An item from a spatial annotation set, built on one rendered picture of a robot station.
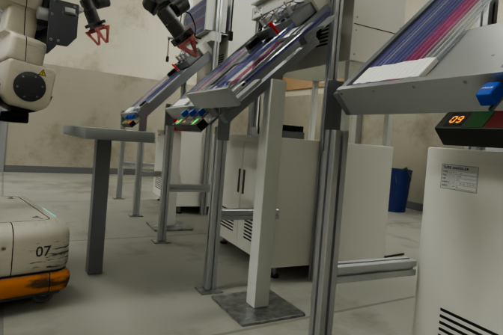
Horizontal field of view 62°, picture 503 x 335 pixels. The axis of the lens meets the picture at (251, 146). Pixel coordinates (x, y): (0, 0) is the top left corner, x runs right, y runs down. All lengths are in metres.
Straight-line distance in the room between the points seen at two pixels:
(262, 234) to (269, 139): 0.33
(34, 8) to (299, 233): 1.36
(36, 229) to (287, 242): 0.98
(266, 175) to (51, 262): 0.76
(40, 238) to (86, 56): 4.32
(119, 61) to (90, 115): 0.79
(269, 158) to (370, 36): 0.89
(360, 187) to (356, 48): 0.65
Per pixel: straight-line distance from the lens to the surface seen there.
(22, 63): 1.66
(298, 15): 1.91
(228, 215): 1.65
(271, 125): 1.46
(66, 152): 5.58
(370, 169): 2.07
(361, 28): 2.06
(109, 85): 5.67
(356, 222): 2.06
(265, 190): 1.46
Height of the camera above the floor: 0.60
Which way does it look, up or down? 1 degrees down
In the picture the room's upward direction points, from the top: 5 degrees clockwise
